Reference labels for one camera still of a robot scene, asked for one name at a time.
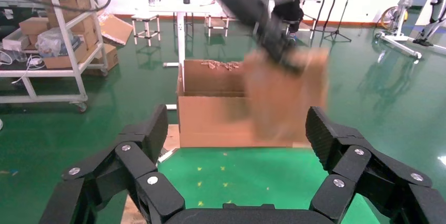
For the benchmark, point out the flattened cardboard sheet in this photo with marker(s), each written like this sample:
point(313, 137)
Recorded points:
point(116, 31)

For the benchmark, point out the clear plastic bag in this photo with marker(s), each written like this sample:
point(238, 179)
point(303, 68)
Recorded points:
point(52, 43)

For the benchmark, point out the white machine frame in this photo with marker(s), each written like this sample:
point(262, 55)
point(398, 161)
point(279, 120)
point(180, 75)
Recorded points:
point(404, 6)

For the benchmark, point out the medium brown cardboard box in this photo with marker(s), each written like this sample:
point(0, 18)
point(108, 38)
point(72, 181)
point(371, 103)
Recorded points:
point(35, 25)

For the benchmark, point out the metal bracket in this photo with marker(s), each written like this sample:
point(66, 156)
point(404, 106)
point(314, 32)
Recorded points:
point(169, 155)

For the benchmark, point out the white desk with centre leg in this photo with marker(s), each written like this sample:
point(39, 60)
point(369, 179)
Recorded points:
point(181, 37)

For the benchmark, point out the small plain cardboard box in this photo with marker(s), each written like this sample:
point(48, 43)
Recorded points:
point(90, 39)

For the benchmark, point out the seated person in black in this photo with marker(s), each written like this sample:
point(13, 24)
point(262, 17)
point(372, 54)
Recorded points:
point(289, 10)

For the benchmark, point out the wheeled metal stool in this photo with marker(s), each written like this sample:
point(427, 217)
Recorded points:
point(292, 37)

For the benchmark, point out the white carton box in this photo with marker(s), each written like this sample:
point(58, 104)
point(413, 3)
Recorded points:
point(15, 41)

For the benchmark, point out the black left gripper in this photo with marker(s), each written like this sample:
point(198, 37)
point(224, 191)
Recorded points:
point(254, 13)

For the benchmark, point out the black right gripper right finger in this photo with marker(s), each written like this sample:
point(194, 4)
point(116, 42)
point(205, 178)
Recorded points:
point(355, 165)

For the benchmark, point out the black curved pole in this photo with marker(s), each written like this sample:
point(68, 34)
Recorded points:
point(331, 10)
point(320, 10)

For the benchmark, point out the white frame stool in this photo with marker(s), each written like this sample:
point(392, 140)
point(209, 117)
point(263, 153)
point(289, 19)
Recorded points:
point(146, 17)
point(216, 22)

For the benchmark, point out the cardboard box with label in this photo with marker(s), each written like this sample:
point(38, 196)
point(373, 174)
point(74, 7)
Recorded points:
point(109, 57)

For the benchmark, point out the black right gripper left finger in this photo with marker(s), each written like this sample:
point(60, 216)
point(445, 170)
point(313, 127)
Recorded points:
point(134, 166)

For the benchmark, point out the flat wide cardboard box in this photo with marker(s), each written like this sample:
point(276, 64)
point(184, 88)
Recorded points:
point(62, 63)

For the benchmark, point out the large open cardboard carton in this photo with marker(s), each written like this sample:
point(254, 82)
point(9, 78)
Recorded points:
point(209, 118)

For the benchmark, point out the small taped cardboard box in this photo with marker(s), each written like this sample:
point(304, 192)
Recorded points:
point(285, 107)

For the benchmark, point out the white work table frame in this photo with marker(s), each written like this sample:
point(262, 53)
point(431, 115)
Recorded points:
point(170, 107)

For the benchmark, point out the white wheeled shelf rack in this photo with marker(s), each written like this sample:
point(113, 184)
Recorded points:
point(71, 53)

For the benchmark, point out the black microphone tripod stand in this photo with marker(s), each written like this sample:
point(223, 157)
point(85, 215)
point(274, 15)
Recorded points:
point(343, 17)

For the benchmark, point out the yellow wheel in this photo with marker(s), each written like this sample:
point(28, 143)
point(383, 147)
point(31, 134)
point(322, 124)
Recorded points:
point(385, 18)

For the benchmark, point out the black and white robot stand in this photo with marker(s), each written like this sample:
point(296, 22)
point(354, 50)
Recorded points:
point(433, 24)

